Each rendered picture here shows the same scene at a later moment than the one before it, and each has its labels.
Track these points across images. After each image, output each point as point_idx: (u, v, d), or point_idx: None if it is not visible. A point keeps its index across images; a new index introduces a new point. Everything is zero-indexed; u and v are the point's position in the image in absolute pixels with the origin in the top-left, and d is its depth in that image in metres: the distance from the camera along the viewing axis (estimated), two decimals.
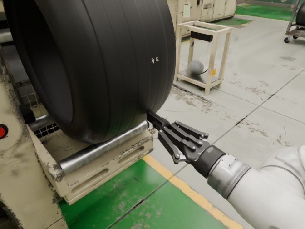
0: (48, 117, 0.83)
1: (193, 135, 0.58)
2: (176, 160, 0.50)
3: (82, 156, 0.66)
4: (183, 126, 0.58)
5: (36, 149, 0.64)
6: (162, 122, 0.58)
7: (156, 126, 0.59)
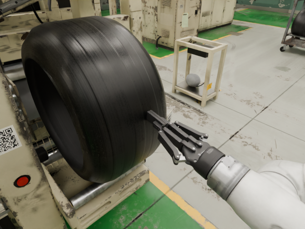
0: (57, 151, 0.96)
1: (193, 135, 0.58)
2: (176, 161, 0.50)
3: (91, 197, 0.80)
4: (183, 127, 0.58)
5: (51, 188, 0.77)
6: (162, 122, 0.58)
7: (156, 126, 0.59)
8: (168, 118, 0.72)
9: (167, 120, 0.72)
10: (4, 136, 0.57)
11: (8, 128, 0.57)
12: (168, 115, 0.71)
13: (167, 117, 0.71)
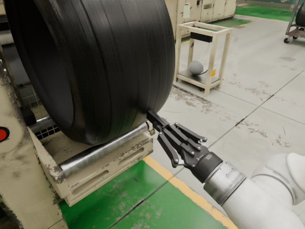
0: None
1: (191, 138, 0.59)
2: (174, 164, 0.51)
3: None
4: (183, 129, 0.59)
5: (37, 151, 0.64)
6: (163, 123, 0.58)
7: (156, 127, 0.59)
8: (158, 110, 0.74)
9: None
10: None
11: None
12: (160, 109, 0.73)
13: (159, 111, 0.73)
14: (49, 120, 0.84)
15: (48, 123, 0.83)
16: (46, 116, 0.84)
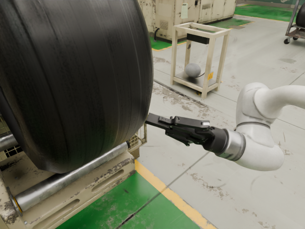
0: None
1: (195, 125, 0.60)
2: (187, 143, 0.68)
3: (42, 181, 0.57)
4: (184, 126, 0.59)
5: None
6: (164, 128, 0.61)
7: None
8: (147, 115, 0.57)
9: (147, 116, 0.57)
10: None
11: None
12: (149, 112, 0.56)
13: (148, 115, 0.56)
14: None
15: (10, 133, 0.75)
16: None
